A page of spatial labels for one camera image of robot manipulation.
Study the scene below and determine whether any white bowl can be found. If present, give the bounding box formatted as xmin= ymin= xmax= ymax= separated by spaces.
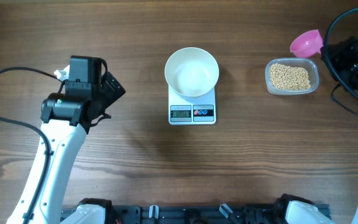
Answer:
xmin=164 ymin=47 xmax=219 ymax=98

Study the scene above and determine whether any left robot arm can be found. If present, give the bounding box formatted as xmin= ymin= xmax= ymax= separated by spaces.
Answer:
xmin=7 ymin=56 xmax=126 ymax=223

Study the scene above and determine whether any pile of soybeans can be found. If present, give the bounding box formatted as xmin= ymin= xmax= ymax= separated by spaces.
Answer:
xmin=269 ymin=63 xmax=311 ymax=90

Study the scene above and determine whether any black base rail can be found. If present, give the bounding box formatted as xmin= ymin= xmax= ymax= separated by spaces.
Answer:
xmin=60 ymin=203 xmax=332 ymax=224

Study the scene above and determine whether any white digital kitchen scale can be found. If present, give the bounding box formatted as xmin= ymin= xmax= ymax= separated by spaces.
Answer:
xmin=168 ymin=87 xmax=217 ymax=125

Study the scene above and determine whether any pink plastic scoop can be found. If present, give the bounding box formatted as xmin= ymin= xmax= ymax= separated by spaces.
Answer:
xmin=290 ymin=29 xmax=323 ymax=58

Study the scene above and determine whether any clear plastic container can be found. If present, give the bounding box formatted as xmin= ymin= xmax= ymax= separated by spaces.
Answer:
xmin=265 ymin=58 xmax=319 ymax=95

